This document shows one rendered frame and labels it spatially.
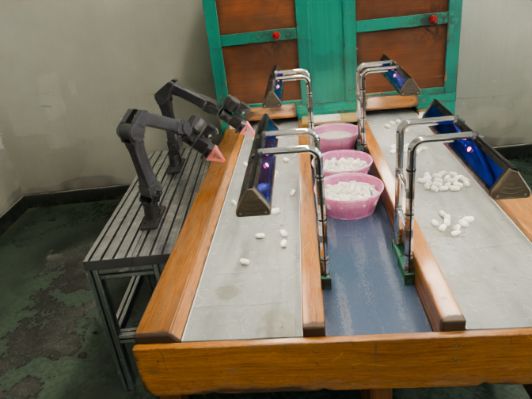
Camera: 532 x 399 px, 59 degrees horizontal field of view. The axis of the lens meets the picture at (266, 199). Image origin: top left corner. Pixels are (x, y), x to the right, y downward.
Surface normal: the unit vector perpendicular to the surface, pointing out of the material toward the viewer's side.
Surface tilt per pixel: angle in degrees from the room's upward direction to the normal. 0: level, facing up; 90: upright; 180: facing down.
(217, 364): 90
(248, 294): 0
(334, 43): 90
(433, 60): 90
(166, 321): 0
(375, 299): 0
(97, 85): 90
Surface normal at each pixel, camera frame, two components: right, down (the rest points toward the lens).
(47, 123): 0.00, 0.43
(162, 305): -0.11, -0.90
